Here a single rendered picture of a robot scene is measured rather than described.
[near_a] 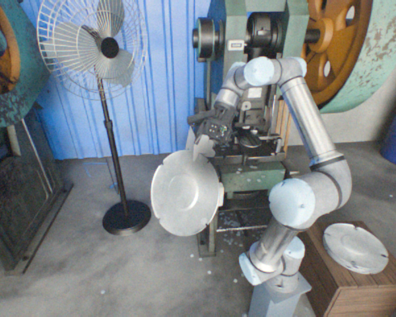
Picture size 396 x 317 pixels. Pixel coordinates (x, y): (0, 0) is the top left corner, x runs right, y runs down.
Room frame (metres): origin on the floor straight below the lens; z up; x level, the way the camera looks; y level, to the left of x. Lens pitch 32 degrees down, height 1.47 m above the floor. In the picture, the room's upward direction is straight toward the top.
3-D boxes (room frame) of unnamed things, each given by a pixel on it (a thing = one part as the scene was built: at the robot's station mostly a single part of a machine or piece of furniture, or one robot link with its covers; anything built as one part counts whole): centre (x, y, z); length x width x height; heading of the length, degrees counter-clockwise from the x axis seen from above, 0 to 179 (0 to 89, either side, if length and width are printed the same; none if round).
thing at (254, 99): (1.39, -0.32, 1.04); 0.17 x 0.15 x 0.30; 7
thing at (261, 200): (1.44, -0.32, 0.31); 0.43 x 0.42 x 0.01; 97
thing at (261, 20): (1.43, -0.32, 1.27); 0.21 x 0.12 x 0.34; 7
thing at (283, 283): (0.66, -0.38, 0.50); 0.15 x 0.15 x 0.10
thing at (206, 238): (1.54, -0.04, 0.45); 0.92 x 0.12 x 0.90; 7
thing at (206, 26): (1.42, -0.07, 1.31); 0.22 x 0.12 x 0.22; 7
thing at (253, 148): (1.26, -0.34, 0.72); 0.25 x 0.14 x 0.14; 7
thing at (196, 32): (1.43, -0.32, 1.33); 0.66 x 0.18 x 0.18; 97
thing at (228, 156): (1.43, -0.32, 0.68); 0.45 x 0.30 x 0.06; 97
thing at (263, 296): (0.66, -0.38, 0.23); 0.19 x 0.19 x 0.45; 22
